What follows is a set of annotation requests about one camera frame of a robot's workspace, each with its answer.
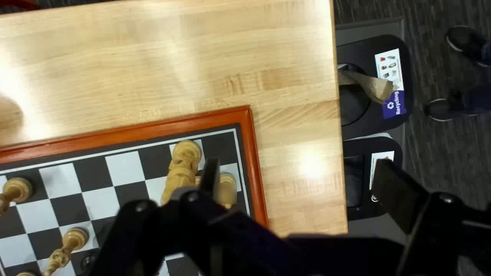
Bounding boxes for brown paper scrap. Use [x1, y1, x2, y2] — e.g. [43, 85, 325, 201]
[339, 63, 396, 106]

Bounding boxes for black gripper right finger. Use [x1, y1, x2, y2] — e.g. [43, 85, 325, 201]
[369, 158, 429, 235]

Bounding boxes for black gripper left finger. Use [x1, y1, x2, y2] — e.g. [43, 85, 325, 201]
[198, 158, 228, 212]

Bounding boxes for chess board orange wooden frame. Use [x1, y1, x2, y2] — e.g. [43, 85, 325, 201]
[0, 105, 270, 276]

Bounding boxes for black bin white blue label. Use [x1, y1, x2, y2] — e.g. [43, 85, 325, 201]
[336, 34, 416, 143]

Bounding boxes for black shoe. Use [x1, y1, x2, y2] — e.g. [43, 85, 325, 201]
[422, 91, 491, 125]
[443, 25, 491, 68]

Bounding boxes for tall light wooden chess piece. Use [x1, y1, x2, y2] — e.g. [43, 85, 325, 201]
[159, 140, 204, 206]

